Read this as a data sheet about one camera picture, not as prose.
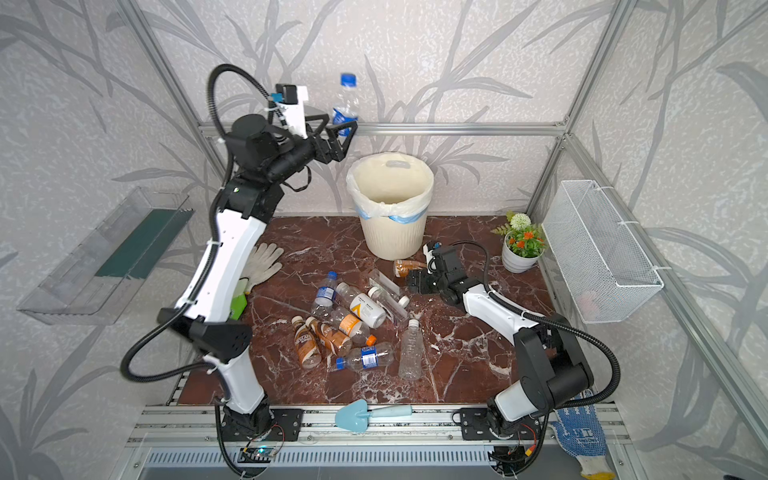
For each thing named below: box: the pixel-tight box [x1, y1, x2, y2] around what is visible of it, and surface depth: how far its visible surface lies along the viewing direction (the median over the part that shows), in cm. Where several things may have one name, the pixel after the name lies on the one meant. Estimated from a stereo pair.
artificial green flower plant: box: [490, 210, 547, 258], surface depth 98 cm
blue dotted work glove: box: [551, 389, 616, 480], surface depth 72 cm
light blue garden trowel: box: [335, 399, 413, 433], surface depth 77 cm
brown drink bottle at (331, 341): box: [306, 316, 351, 358], surface depth 86 cm
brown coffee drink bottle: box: [395, 260, 427, 278], surface depth 101 cm
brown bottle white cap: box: [292, 315, 322, 369], surface depth 84 cm
